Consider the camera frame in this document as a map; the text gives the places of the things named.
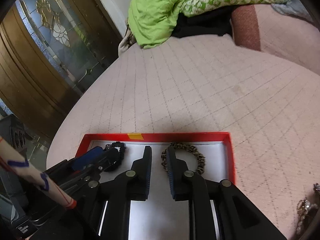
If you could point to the red shallow tray box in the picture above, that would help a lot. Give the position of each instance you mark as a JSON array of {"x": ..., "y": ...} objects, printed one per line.
[{"x": 160, "y": 217}]

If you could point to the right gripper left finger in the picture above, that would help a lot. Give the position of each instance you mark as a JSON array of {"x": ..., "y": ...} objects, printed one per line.
[{"x": 139, "y": 182}]

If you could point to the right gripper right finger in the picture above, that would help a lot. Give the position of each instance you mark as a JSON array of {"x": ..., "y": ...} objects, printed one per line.
[{"x": 182, "y": 181}]

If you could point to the wooden glass door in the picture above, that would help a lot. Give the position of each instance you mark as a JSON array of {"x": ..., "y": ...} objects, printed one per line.
[{"x": 52, "y": 51}]

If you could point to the leopard print scrunchie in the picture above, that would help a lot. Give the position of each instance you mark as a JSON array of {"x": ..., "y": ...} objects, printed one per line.
[{"x": 191, "y": 155}]

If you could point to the white red striped stick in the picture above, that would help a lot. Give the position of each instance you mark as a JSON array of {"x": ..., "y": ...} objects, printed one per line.
[{"x": 14, "y": 162}]

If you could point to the pink bolster pillow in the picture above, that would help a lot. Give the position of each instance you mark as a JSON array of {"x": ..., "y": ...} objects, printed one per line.
[{"x": 259, "y": 27}]

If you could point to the black beaded scrunchie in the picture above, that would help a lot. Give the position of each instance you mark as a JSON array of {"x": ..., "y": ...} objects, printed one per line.
[{"x": 114, "y": 156}]

